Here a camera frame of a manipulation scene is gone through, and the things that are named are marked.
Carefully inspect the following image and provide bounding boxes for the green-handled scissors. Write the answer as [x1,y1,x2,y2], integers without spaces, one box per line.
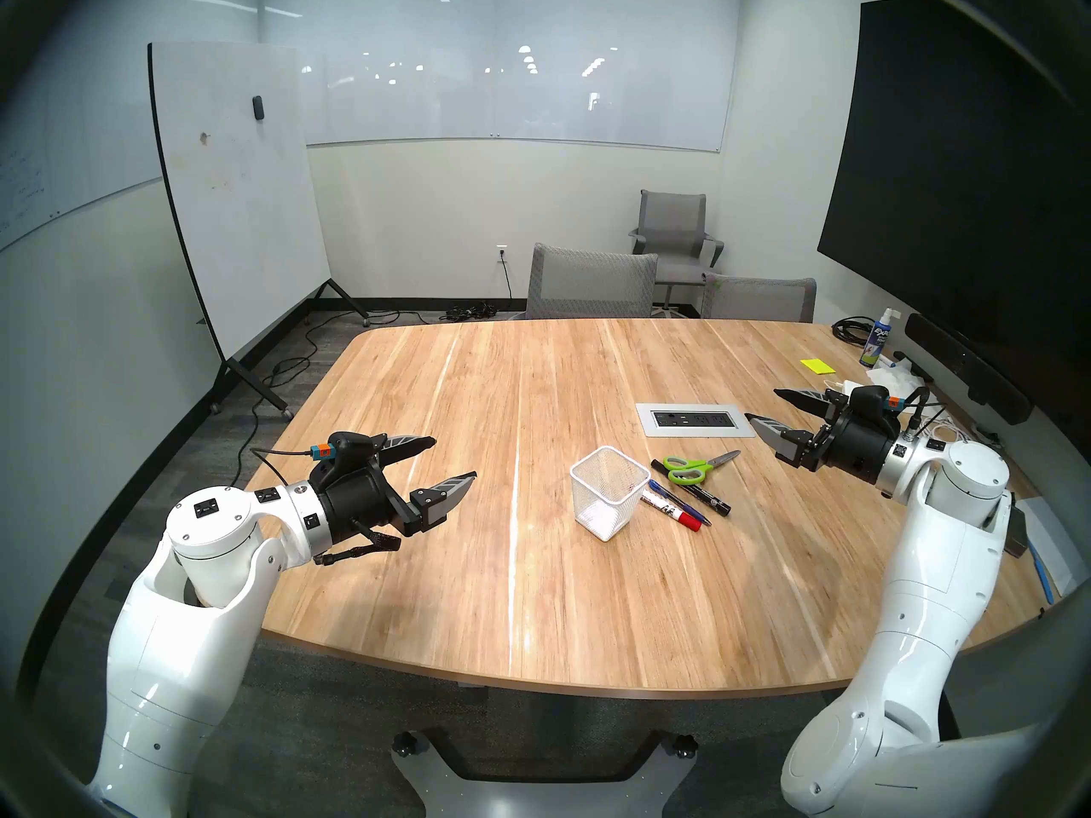
[663,450,741,487]

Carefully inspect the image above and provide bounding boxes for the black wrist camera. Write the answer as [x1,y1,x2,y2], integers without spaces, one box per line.
[309,432,386,476]
[844,385,904,417]

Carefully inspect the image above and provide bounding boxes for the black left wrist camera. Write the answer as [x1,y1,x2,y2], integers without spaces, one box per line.
[309,432,386,476]

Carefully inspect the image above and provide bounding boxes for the white paper sheet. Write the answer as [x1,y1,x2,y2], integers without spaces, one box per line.
[1014,494,1088,596]

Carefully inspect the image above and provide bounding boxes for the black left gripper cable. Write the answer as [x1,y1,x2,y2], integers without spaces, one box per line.
[314,531,401,567]

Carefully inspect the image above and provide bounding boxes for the grey mesh-back chair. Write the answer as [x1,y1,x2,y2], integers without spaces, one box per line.
[524,243,660,320]
[701,273,817,325]

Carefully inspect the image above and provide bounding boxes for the rolling whiteboard on stand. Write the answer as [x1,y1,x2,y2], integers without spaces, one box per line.
[147,41,372,418]

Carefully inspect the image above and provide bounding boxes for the blue pen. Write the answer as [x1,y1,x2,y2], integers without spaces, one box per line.
[648,480,713,527]

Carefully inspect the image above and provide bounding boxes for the thin blue stick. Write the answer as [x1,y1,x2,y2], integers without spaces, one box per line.
[1027,539,1058,604]

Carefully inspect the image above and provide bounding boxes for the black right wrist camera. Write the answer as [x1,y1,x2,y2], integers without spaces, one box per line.
[844,385,904,417]

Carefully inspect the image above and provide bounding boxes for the red-capped white marker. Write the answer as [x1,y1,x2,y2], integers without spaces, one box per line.
[639,493,707,533]

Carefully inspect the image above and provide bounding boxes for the white mesh pen holder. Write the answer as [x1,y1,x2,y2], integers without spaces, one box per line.
[569,446,651,543]

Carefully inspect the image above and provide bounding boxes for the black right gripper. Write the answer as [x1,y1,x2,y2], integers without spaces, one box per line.
[744,387,903,486]

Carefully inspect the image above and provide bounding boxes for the large black wall screen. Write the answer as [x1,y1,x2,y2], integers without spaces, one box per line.
[817,0,1091,434]

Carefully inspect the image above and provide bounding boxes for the black permanent marker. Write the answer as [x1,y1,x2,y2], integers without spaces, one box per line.
[650,458,732,517]

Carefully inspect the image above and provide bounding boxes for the grey armrest office chair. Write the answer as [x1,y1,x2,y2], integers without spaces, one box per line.
[629,189,725,319]

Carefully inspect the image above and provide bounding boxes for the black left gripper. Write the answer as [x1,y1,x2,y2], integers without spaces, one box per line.
[311,435,478,544]

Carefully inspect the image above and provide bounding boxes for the long black floor cable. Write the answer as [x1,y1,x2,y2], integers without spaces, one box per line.
[251,309,401,417]

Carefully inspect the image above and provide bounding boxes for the silver table outlet panel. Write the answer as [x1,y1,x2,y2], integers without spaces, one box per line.
[635,402,757,439]

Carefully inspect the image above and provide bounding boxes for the black soundbar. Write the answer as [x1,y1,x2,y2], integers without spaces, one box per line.
[903,312,1034,425]

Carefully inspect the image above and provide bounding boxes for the whiteboard cleaner spray bottle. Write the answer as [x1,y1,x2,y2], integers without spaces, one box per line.
[859,307,898,368]

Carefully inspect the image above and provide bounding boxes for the black right camera cable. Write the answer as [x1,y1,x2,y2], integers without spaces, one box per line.
[899,385,934,441]

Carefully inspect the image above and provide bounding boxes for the white crumpled tissue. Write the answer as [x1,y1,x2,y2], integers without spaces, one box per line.
[878,358,938,400]

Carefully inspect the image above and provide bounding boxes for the wall whiteboard with writing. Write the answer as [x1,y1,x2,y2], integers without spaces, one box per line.
[0,0,261,255]

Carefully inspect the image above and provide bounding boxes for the plain glass wall whiteboard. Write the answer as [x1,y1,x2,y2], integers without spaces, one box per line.
[260,0,741,153]

